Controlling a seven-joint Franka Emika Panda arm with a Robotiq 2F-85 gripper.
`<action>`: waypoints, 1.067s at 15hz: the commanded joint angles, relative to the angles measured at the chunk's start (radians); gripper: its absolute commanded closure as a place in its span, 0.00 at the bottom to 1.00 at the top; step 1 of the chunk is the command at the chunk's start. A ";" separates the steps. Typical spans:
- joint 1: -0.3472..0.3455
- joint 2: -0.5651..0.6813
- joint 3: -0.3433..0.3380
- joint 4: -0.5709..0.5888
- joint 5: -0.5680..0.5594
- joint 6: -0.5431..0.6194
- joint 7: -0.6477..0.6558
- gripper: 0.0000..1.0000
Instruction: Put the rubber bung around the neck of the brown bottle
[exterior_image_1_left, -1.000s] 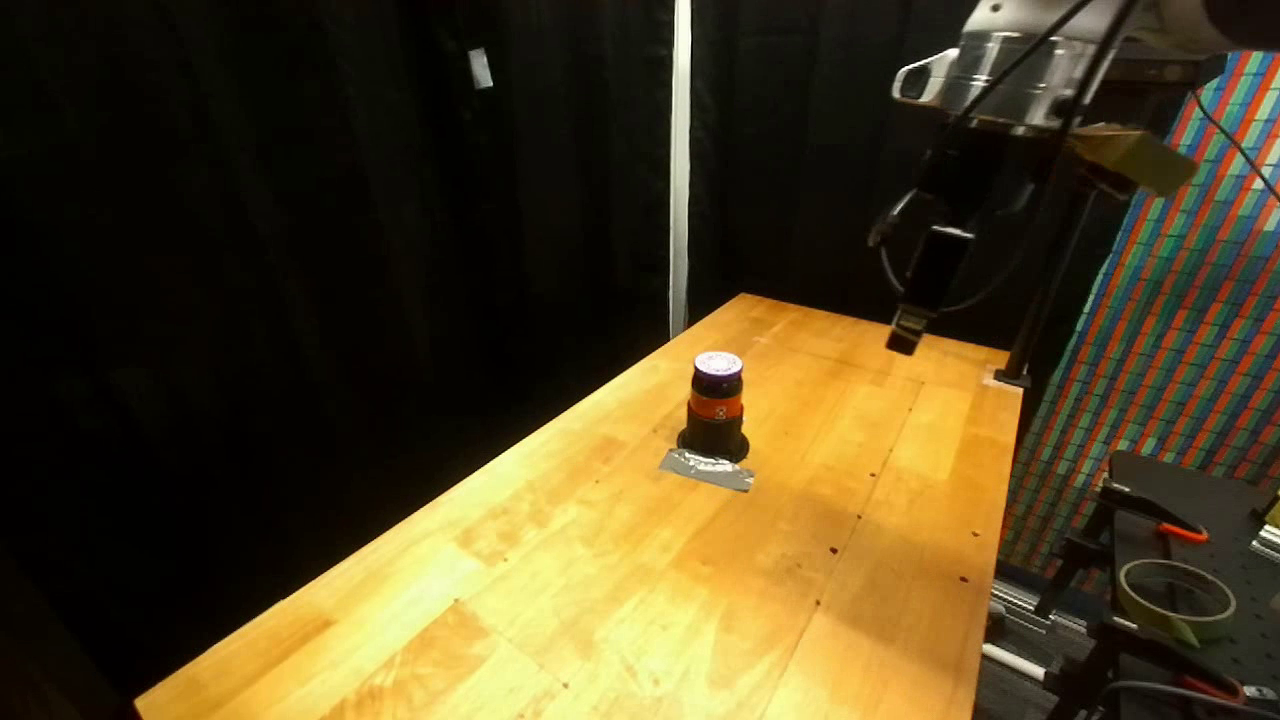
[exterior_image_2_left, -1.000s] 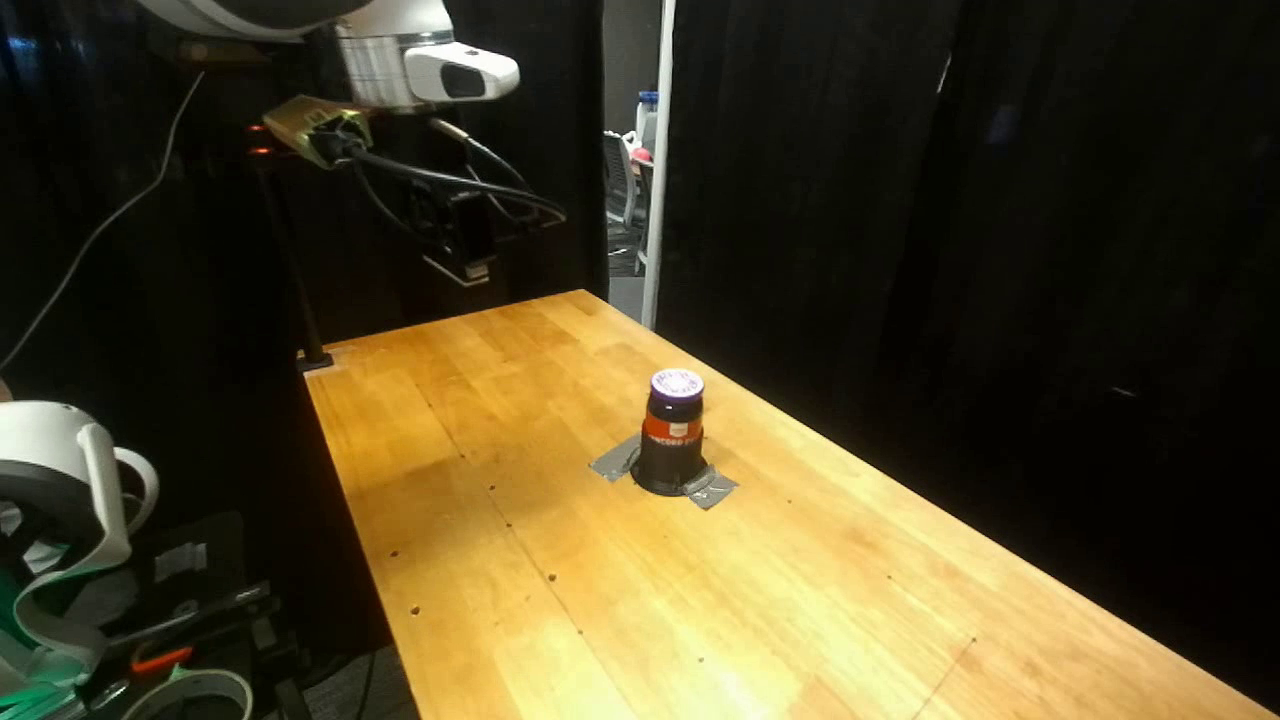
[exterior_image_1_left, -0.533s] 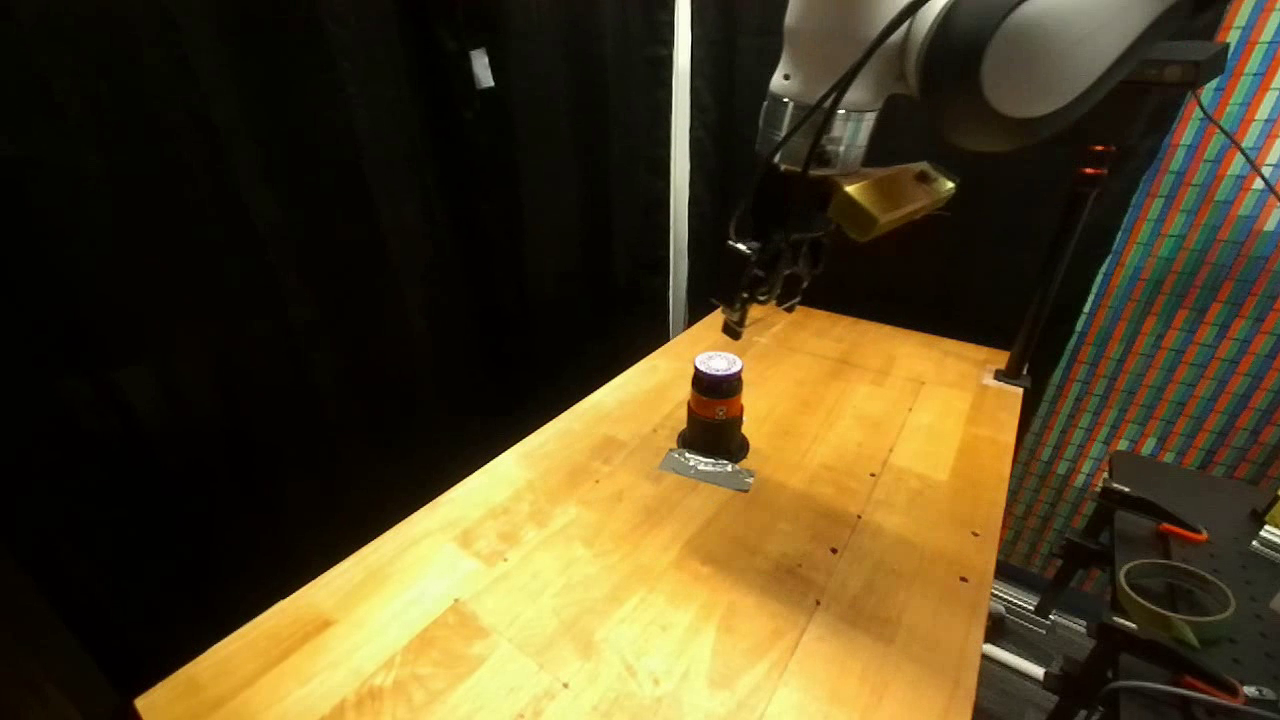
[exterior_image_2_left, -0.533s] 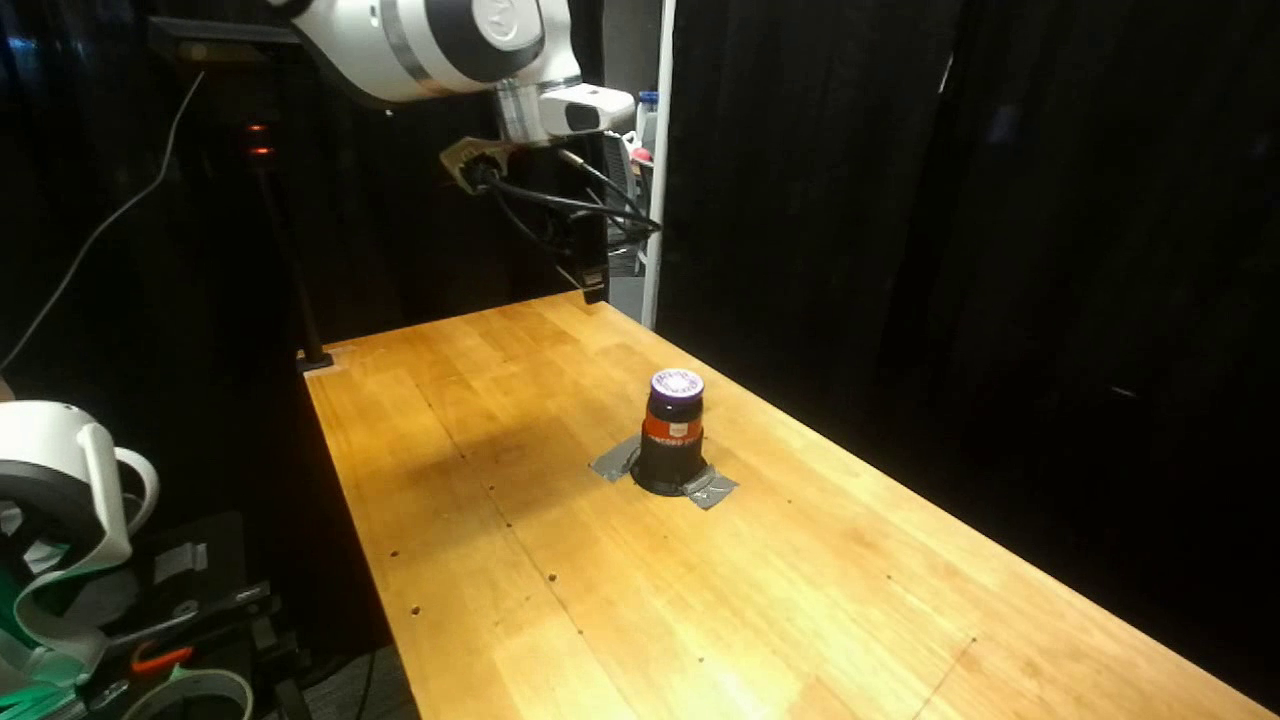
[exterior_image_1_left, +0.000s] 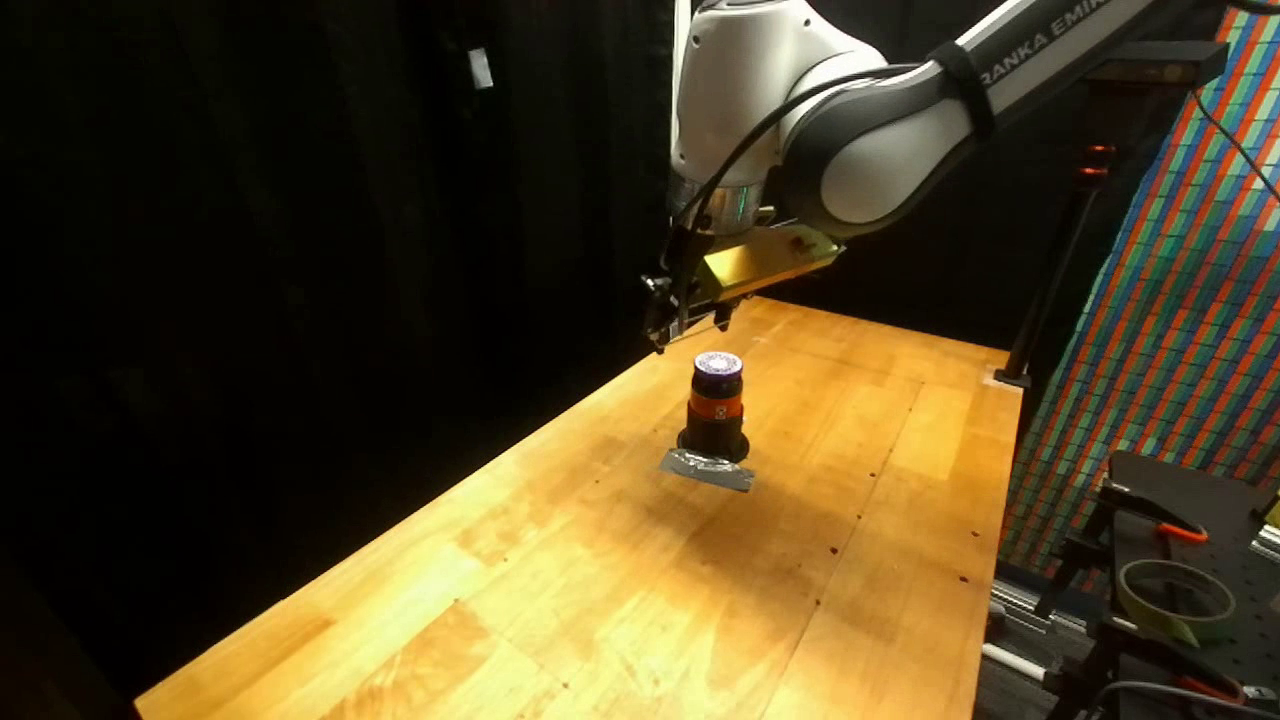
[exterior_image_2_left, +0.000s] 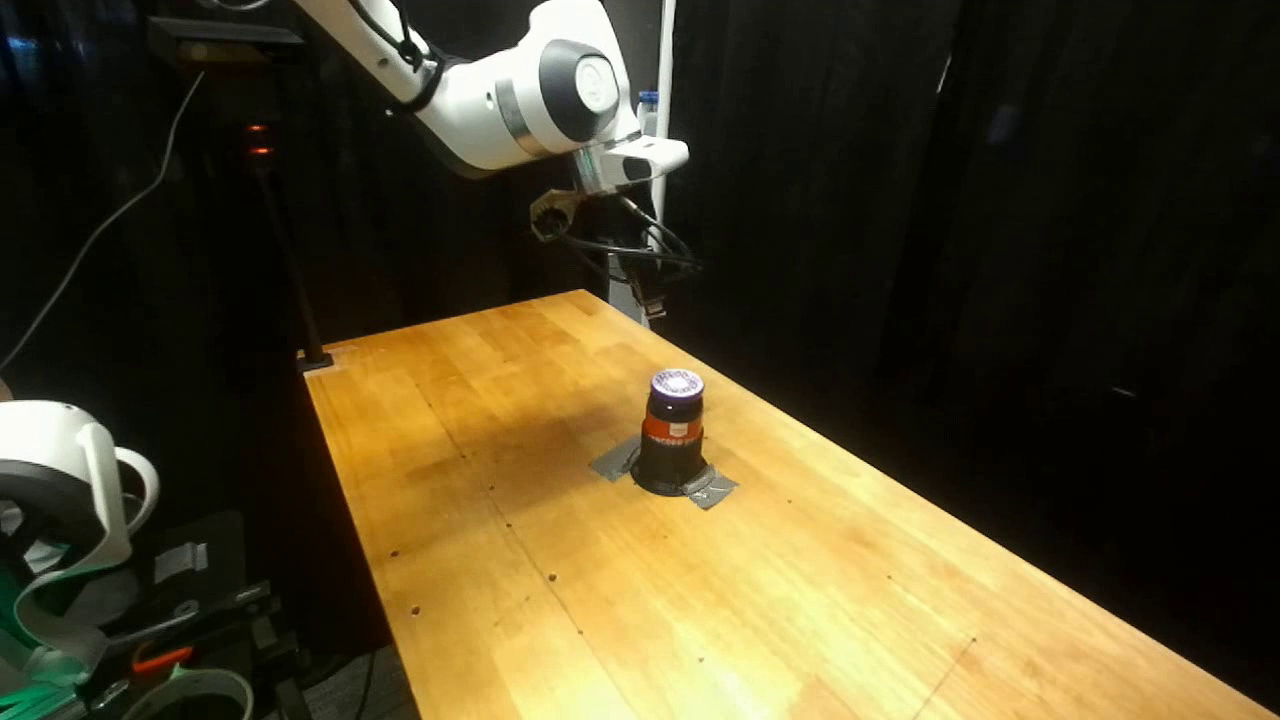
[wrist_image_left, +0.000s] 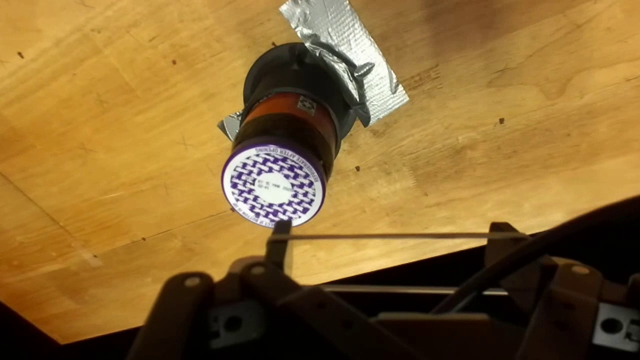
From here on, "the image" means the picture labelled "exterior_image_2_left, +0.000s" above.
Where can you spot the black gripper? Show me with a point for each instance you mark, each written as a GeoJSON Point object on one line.
{"type": "Point", "coordinates": [633, 222]}

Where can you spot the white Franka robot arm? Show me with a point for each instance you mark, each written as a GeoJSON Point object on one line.
{"type": "Point", "coordinates": [507, 102]}

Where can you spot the small background plastic bottle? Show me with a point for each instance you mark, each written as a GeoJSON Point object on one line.
{"type": "Point", "coordinates": [648, 109]}

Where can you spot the grey tape strip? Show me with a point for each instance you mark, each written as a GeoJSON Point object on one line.
{"type": "Point", "coordinates": [709, 490]}
{"type": "Point", "coordinates": [619, 460]}

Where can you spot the black stand pole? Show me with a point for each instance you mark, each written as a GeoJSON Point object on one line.
{"type": "Point", "coordinates": [301, 314]}

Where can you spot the small grey tape piece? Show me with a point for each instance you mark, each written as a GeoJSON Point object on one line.
{"type": "Point", "coordinates": [180, 561]}

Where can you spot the white VR headset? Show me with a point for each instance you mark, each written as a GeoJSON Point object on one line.
{"type": "Point", "coordinates": [60, 467]}

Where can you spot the gold wrist camera mount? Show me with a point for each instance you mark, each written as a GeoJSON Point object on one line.
{"type": "Point", "coordinates": [556, 212]}

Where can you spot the white doorway post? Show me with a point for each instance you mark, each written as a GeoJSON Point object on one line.
{"type": "Point", "coordinates": [660, 65]}

